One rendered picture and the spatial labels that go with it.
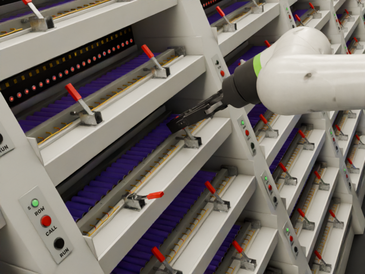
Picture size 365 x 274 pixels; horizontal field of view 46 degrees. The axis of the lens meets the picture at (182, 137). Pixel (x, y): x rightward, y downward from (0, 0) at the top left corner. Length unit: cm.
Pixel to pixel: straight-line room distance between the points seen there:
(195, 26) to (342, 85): 57
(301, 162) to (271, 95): 98
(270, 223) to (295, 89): 70
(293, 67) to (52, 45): 42
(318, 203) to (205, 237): 80
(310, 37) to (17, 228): 60
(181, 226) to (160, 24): 55
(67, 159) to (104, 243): 17
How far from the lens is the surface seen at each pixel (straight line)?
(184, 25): 118
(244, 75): 89
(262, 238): 133
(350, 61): 72
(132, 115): 89
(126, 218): 86
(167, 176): 96
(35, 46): 78
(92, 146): 80
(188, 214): 110
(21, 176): 70
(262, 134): 150
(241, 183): 124
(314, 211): 174
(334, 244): 187
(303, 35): 84
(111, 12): 94
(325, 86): 71
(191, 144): 106
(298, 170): 164
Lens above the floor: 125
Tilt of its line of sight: 15 degrees down
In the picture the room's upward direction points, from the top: 25 degrees counter-clockwise
